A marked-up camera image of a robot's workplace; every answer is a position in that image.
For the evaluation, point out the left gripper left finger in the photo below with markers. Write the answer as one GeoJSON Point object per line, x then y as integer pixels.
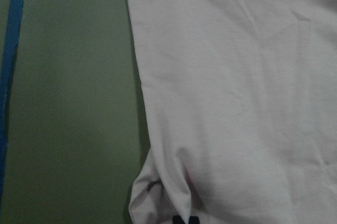
{"type": "Point", "coordinates": [176, 219]}

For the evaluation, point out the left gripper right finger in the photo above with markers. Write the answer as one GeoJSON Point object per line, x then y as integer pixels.
{"type": "Point", "coordinates": [193, 220]}

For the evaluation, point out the pink printed t-shirt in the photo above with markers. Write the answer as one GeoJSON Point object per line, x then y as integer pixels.
{"type": "Point", "coordinates": [240, 102]}

